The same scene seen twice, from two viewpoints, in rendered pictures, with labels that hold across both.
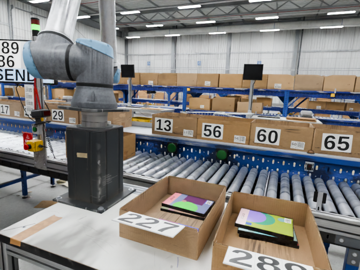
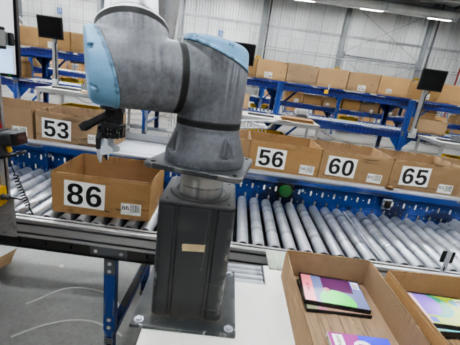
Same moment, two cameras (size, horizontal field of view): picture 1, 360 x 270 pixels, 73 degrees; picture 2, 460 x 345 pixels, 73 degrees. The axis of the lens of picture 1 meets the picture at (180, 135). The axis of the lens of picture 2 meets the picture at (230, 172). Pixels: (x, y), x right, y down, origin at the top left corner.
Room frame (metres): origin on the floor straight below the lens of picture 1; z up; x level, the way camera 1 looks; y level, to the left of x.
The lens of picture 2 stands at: (0.37, 0.60, 1.36)
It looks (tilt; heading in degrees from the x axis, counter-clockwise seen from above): 17 degrees down; 337
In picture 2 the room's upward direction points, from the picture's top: 8 degrees clockwise
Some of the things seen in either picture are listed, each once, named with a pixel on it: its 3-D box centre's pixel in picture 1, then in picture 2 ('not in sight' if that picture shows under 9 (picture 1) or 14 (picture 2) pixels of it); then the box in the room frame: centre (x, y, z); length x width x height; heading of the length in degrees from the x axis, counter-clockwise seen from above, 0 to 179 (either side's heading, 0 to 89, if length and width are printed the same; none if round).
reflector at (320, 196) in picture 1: (319, 203); (444, 263); (1.02, -0.62, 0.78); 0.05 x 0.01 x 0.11; 68
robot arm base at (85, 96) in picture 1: (95, 95); (207, 139); (1.07, 0.37, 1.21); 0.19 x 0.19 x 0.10
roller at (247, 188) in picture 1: (249, 182); (337, 232); (1.39, -0.42, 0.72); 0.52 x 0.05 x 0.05; 158
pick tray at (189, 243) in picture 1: (179, 208); (343, 309); (0.88, -0.01, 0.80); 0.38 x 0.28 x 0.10; 158
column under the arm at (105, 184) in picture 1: (96, 161); (194, 246); (1.07, 0.37, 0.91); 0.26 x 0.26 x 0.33; 69
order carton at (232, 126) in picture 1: (226, 129); (280, 152); (1.91, -0.36, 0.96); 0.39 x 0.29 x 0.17; 68
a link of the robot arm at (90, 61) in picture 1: (92, 62); (209, 79); (1.07, 0.38, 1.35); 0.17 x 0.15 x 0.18; 93
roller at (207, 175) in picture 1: (207, 175); (283, 224); (1.49, -0.18, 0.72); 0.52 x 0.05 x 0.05; 158
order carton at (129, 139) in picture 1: (102, 144); (113, 185); (1.74, 0.56, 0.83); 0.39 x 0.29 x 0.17; 70
